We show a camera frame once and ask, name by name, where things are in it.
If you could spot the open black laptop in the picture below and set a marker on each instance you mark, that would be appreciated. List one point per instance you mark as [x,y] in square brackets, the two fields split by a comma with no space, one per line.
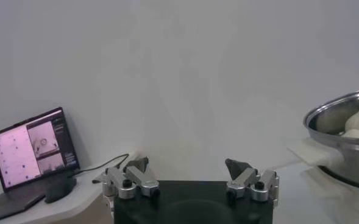
[17,158]

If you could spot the white side table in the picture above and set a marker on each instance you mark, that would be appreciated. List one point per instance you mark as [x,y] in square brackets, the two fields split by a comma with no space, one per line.
[81,204]

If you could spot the black computer mouse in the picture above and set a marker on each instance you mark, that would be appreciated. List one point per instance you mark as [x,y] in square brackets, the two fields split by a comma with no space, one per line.
[60,190]

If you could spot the cream electric cooker base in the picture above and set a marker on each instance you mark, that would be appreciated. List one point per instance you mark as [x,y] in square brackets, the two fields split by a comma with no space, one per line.
[350,207]

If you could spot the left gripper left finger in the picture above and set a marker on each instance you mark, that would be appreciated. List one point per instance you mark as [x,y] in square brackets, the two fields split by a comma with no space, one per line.
[142,182]

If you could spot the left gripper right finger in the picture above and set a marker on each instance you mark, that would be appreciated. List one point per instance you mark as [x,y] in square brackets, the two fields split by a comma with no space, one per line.
[243,179]

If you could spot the stainless steel steamer basket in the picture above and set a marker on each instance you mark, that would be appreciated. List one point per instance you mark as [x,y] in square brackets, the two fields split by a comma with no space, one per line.
[350,158]

